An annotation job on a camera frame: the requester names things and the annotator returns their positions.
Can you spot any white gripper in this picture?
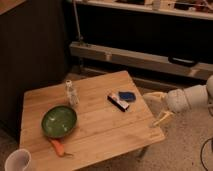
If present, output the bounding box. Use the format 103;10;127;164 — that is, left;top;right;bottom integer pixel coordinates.
143;89;190;127

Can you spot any white sponge with blue top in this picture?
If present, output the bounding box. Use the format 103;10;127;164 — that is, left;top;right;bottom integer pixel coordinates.
118;92;136;102

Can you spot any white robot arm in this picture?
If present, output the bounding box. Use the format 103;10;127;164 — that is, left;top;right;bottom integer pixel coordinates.
143;75;213;127

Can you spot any white ceramic cup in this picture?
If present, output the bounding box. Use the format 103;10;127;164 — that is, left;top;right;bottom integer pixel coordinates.
4;149;32;171

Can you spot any grey metal beam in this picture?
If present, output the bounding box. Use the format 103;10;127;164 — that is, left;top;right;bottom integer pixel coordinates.
69;42;213;80

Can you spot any wooden table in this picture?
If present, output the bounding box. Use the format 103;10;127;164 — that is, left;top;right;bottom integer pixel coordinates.
20;71;165;171

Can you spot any green bowl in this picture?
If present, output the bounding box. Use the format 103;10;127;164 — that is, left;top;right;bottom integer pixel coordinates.
41;106;77;139

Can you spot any metal pole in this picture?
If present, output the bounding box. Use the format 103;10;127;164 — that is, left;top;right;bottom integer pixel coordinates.
72;0;84;45

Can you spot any orange carrot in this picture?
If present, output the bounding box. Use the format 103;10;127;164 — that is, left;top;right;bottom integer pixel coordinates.
50;139;70;157

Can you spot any black handle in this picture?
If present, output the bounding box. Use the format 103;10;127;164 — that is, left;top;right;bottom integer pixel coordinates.
168;57;198;67

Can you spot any black cable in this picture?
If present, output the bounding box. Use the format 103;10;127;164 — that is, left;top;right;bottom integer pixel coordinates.
199;137;213;171

